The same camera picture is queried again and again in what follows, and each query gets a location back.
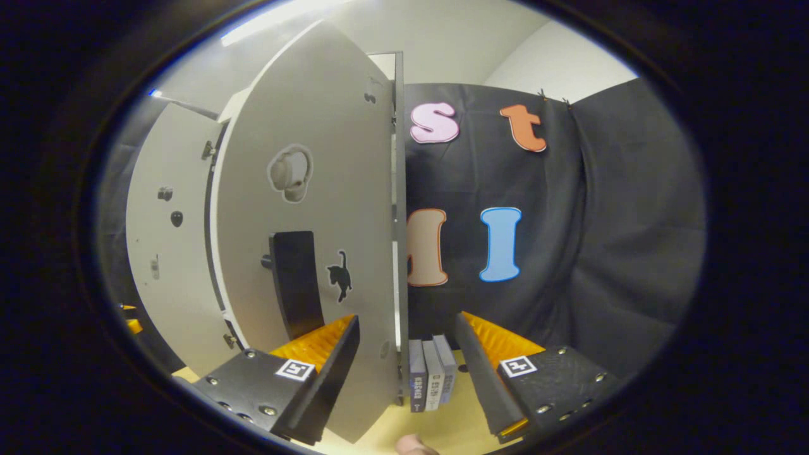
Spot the black right door handle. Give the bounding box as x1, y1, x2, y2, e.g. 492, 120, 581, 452
261, 231, 326, 342

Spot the white shoe cabinet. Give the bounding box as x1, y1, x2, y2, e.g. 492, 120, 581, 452
201, 51, 410, 405

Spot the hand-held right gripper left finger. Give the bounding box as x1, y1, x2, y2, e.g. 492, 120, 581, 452
193, 314, 361, 446

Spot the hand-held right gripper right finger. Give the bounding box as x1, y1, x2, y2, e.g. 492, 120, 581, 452
454, 311, 623, 444

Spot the black backdrop cloth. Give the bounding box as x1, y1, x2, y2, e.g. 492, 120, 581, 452
95, 79, 707, 380

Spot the white cabinet door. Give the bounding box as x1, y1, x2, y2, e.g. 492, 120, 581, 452
209, 19, 408, 443
125, 102, 234, 379

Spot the blue grey book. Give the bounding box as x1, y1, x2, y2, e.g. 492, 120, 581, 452
433, 335, 458, 405

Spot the dark blue book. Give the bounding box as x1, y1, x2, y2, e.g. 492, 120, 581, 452
408, 339, 428, 413

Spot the light grey book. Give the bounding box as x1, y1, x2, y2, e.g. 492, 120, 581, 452
422, 339, 445, 411

